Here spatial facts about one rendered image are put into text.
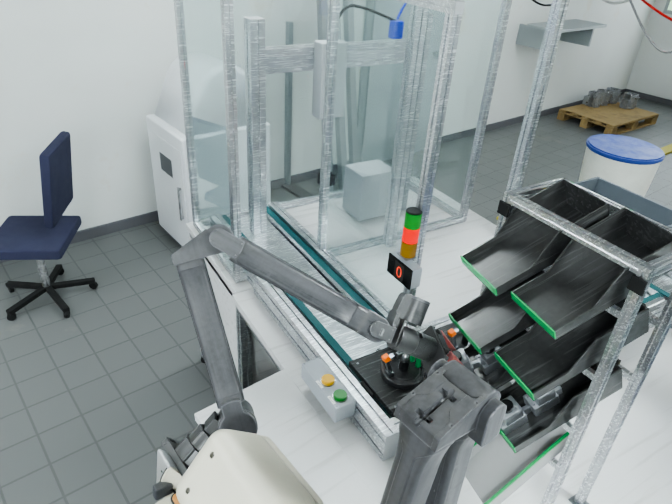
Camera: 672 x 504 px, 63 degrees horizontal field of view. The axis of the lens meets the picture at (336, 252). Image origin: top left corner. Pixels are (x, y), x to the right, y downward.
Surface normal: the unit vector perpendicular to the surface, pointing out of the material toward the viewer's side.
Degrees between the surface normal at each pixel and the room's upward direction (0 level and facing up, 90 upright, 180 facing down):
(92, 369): 0
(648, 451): 0
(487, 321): 25
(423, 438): 81
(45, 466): 0
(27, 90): 90
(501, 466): 45
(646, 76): 90
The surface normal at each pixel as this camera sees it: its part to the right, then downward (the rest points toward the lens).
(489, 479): -0.61, -0.50
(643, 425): 0.06, -0.85
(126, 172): 0.63, 0.44
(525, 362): -0.34, -0.71
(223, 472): -0.53, -0.36
